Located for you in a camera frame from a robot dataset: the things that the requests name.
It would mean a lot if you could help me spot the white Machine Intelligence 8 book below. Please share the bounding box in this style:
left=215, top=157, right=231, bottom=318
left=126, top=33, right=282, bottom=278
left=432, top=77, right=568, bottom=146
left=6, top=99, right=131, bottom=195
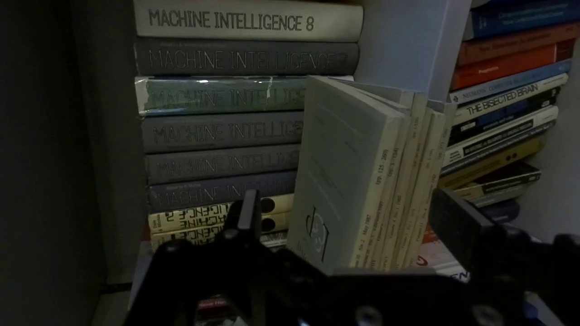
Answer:
left=133, top=0, right=362, bottom=42

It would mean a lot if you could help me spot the stack of cream paper books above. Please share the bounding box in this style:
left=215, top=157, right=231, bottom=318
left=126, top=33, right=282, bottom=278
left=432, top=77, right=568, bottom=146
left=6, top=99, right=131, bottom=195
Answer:
left=362, top=86, right=454, bottom=272

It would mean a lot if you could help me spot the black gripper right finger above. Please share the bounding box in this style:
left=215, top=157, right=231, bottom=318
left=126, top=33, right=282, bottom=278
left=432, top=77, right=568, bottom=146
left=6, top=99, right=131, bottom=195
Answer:
left=429, top=189, right=512, bottom=272

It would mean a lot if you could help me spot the grey Machine Intelligence books row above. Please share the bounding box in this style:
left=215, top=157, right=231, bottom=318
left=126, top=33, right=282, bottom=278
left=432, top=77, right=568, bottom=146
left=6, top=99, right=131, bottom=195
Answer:
left=133, top=39, right=358, bottom=211

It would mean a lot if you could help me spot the thin cream paper book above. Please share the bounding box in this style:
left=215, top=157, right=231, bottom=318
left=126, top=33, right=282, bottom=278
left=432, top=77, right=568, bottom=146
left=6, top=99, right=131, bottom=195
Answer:
left=285, top=77, right=407, bottom=276

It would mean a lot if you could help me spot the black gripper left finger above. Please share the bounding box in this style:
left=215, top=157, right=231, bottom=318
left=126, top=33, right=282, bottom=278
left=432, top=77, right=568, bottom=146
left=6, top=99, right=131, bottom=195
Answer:
left=222, top=191, right=260, bottom=253

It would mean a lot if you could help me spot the green-jacket Machine Intelligence book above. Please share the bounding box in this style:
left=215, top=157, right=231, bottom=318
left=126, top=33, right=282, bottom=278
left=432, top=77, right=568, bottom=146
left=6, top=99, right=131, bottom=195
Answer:
left=133, top=77, right=307, bottom=117

